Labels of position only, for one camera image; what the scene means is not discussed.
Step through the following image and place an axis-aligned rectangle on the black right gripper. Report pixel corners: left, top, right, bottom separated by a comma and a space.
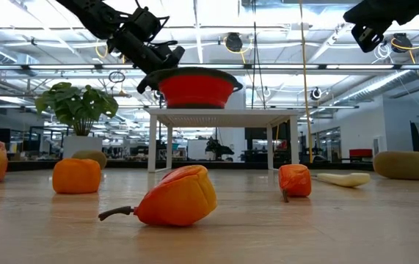
343, 0, 419, 54

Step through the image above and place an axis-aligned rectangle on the white perforated shelf riser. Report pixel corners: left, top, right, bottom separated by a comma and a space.
145, 108, 300, 174

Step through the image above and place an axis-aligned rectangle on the round orange fruit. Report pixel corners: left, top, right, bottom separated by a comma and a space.
51, 158, 103, 195

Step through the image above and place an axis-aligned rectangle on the green plant in white pot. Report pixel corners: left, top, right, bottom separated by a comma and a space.
34, 81, 120, 162

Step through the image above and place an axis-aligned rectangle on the red box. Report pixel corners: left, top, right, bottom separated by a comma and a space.
349, 148, 374, 159

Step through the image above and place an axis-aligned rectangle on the red collapsible colander bowl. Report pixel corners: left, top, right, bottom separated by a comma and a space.
136, 66, 244, 110

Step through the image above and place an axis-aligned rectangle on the small orange-yellow stemmed fruit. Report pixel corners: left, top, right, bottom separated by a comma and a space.
98, 164, 218, 227
277, 164, 313, 203

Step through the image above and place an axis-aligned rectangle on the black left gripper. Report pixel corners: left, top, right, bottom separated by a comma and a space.
106, 29, 186, 74

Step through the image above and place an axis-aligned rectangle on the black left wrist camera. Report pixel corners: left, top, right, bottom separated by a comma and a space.
128, 5, 172, 42

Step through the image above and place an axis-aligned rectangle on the brown kiwi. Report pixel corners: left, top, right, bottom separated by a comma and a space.
372, 150, 419, 181
71, 150, 108, 170

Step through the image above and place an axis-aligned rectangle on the black aluminium table frame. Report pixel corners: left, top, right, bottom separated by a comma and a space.
6, 159, 419, 177

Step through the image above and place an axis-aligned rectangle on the black hanging ring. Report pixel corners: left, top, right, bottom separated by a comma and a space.
108, 70, 126, 84

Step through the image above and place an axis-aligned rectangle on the knife with wooden handle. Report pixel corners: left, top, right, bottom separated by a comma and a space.
310, 172, 372, 188

